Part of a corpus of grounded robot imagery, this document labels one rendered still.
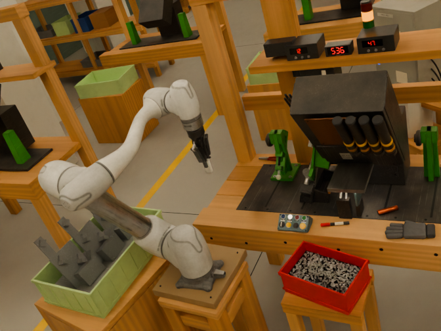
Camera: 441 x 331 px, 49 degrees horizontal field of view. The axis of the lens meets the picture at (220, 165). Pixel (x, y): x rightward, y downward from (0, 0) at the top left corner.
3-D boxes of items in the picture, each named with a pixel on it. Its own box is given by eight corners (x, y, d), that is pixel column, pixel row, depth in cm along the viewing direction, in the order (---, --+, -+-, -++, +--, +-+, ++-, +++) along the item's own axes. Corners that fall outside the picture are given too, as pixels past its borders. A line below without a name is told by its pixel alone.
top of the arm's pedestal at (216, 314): (218, 320, 207) (216, 314, 205) (159, 306, 224) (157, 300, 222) (249, 266, 229) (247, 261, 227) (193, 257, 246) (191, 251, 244)
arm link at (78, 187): (104, 161, 170) (82, 155, 179) (64, 195, 160) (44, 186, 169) (119, 190, 177) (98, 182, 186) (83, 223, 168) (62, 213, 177)
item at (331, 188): (365, 196, 204) (364, 190, 202) (327, 194, 212) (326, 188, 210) (381, 145, 232) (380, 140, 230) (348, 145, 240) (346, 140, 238)
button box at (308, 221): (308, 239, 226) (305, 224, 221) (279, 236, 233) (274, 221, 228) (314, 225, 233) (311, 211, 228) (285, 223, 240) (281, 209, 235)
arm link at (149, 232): (176, 266, 225) (146, 252, 239) (192, 235, 229) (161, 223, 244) (49, 196, 170) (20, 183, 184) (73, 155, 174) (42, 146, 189)
